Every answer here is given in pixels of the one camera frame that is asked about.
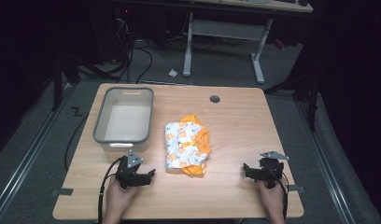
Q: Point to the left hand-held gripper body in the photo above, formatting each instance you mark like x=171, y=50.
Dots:
x=127, y=174

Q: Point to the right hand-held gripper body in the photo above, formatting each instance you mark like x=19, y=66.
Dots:
x=270, y=171

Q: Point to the person's left hand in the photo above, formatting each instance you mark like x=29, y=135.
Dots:
x=119, y=196

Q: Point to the person's right hand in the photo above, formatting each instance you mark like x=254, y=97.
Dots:
x=272, y=199

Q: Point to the grey tape strip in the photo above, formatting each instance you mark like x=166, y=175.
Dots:
x=62, y=192
x=297, y=188

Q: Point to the folded orange and white garment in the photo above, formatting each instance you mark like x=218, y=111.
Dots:
x=185, y=146

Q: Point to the white bin with grey rim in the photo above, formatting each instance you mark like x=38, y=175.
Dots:
x=127, y=119

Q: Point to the black metal stand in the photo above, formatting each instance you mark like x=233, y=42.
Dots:
x=57, y=87
x=311, y=102

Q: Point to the black zigzag floor tape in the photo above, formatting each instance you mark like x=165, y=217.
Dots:
x=76, y=111

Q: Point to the crumpled white paper scrap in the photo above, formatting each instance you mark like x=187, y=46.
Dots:
x=173, y=73

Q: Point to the small red object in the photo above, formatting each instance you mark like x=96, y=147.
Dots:
x=279, y=44

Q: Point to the white-legged wooden desk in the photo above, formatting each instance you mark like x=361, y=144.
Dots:
x=229, y=29

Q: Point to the metal floor rail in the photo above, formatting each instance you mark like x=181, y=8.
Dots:
x=26, y=155
x=327, y=161

